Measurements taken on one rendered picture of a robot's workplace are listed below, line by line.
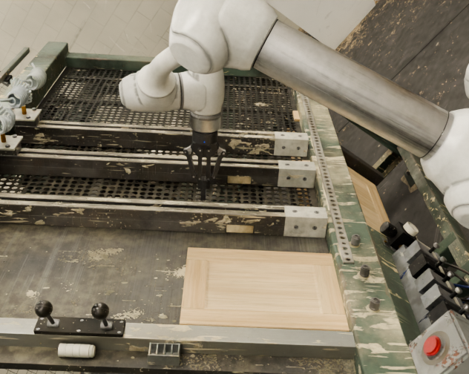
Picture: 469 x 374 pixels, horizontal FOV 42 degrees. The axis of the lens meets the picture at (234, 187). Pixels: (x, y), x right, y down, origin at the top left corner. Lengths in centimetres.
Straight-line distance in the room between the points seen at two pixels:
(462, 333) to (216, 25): 71
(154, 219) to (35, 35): 617
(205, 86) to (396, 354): 84
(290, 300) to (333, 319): 12
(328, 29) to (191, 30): 455
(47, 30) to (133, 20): 106
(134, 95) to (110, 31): 585
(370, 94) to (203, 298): 70
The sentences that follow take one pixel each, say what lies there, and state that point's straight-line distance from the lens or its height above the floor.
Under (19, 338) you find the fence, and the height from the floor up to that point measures 154.
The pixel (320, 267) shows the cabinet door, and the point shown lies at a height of 92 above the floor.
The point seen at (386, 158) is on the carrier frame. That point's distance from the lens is 339.
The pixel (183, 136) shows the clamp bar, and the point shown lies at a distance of 227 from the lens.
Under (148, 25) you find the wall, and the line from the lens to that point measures 736.
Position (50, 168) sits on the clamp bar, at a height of 165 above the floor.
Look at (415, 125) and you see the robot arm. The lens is 117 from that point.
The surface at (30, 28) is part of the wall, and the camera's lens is 785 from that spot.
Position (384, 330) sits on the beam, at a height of 85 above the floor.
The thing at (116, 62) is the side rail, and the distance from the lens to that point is 311.
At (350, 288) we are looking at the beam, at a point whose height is 89.
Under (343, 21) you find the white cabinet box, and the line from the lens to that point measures 561.
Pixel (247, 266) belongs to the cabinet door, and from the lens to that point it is 169.
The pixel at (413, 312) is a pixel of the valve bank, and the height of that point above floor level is 74.
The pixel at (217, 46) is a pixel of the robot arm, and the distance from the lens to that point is 112.
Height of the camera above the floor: 172
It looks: 17 degrees down
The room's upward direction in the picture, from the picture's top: 58 degrees counter-clockwise
